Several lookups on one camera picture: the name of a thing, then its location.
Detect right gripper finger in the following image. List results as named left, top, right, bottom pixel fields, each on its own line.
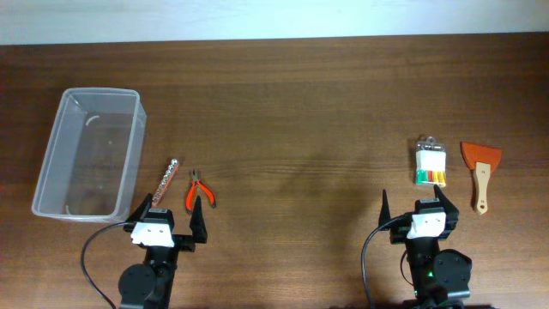
left=433, top=185, right=459, bottom=217
left=378, top=189, right=391, bottom=231

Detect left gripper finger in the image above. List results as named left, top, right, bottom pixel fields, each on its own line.
left=128, top=193, right=153, bottom=222
left=190, top=197, right=208, bottom=244

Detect orange scraper wooden handle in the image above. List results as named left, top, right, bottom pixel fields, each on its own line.
left=460, top=142, right=503, bottom=215

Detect clear pack coloured plugs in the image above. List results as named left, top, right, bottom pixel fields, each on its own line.
left=415, top=136, right=447, bottom=187

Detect clear plastic container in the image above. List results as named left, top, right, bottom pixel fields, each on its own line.
left=32, top=88, right=147, bottom=223

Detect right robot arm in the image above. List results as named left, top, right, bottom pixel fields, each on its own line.
left=378, top=185, right=472, bottom=308

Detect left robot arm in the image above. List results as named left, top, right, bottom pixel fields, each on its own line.
left=118, top=194, right=208, bottom=309

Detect orange handled pliers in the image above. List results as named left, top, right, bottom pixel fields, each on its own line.
left=184, top=169, right=217, bottom=215

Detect orange socket rail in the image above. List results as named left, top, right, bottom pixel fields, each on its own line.
left=152, top=158, right=179, bottom=207

